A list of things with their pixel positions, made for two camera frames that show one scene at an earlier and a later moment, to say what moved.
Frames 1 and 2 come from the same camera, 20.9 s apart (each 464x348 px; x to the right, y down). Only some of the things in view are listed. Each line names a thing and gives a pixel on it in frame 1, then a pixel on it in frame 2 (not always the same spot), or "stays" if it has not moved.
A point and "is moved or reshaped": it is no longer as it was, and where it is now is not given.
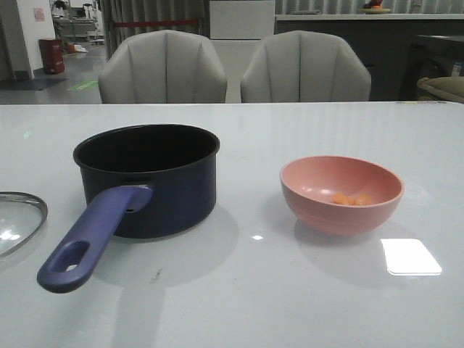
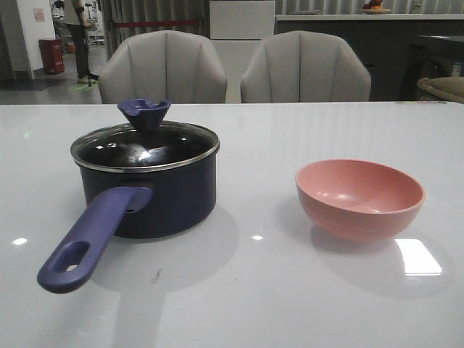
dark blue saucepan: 140,181 stays
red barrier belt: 156,22 stays
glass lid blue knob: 22,215 → 146,144
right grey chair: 300,67 stays
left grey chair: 162,67 stays
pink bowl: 309,184 is moved or reshaped
